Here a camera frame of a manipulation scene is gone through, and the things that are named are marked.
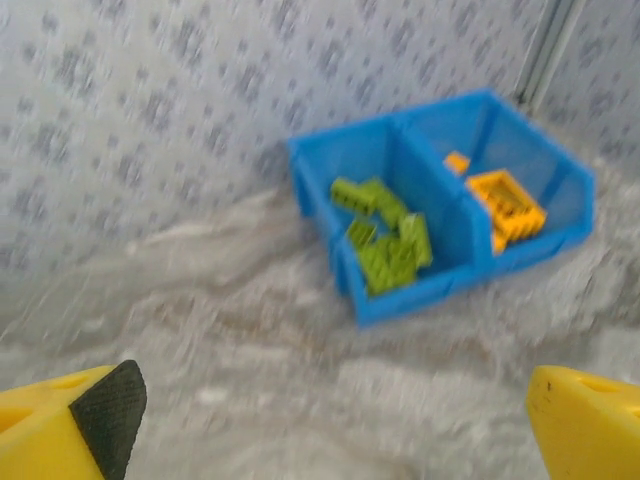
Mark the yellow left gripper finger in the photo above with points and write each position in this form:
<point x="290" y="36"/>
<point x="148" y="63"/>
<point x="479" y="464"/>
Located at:
<point x="45" y="430"/>

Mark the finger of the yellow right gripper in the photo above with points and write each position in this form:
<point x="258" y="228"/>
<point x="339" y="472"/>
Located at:
<point x="585" y="430"/>

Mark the orange hollow frame lego brick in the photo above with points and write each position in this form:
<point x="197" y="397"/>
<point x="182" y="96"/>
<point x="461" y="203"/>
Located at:
<point x="505" y="207"/>

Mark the green lego brick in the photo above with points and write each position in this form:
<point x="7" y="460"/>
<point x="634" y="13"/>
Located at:
<point x="350" y="192"/>
<point x="395" y="207"/>
<point x="417" y="239"/>
<point x="362" y="233"/>
<point x="390" y="270"/>

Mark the blue plastic bin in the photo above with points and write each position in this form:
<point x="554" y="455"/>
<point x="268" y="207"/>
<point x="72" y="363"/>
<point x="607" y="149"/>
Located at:
<point x="320" y="165"/>
<point x="550" y="150"/>

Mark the aluminium corner post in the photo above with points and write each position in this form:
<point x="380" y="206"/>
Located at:
<point x="550" y="50"/>

